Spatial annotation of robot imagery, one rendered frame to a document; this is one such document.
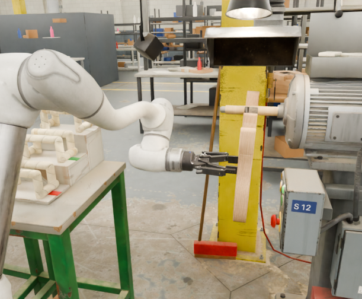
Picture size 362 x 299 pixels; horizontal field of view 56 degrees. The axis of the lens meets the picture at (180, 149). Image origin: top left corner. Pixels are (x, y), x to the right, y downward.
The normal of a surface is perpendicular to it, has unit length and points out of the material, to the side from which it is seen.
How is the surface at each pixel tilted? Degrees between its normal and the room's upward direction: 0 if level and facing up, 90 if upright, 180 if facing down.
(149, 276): 0
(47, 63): 52
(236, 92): 90
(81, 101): 121
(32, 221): 0
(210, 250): 90
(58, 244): 90
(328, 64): 90
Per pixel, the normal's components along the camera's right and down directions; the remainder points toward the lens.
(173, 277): -0.02, -0.94
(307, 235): -0.23, 0.33
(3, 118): 0.27, 0.47
